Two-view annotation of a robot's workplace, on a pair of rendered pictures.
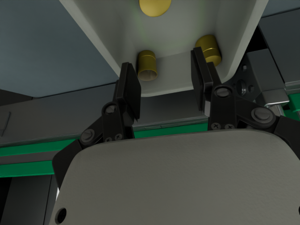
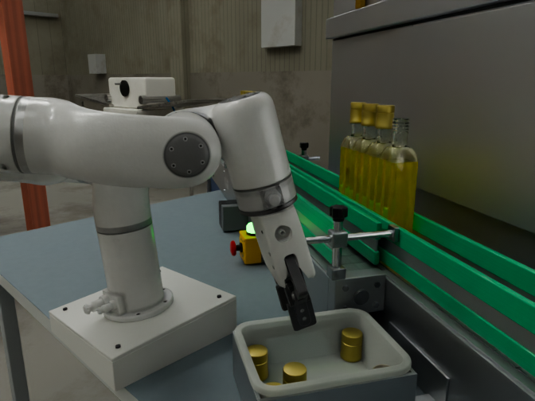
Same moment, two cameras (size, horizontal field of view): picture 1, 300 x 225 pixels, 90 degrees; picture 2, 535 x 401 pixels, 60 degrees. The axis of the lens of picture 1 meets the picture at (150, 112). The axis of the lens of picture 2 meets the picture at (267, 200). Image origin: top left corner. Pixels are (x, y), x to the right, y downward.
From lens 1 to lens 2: 0.60 m
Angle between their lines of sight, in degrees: 83
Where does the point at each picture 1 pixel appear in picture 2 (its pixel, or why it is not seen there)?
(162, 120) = (439, 322)
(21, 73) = not seen: outside the picture
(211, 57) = (345, 332)
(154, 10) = (301, 367)
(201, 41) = (345, 356)
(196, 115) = (411, 301)
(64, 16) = not seen: outside the picture
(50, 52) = not seen: outside the picture
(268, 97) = (331, 274)
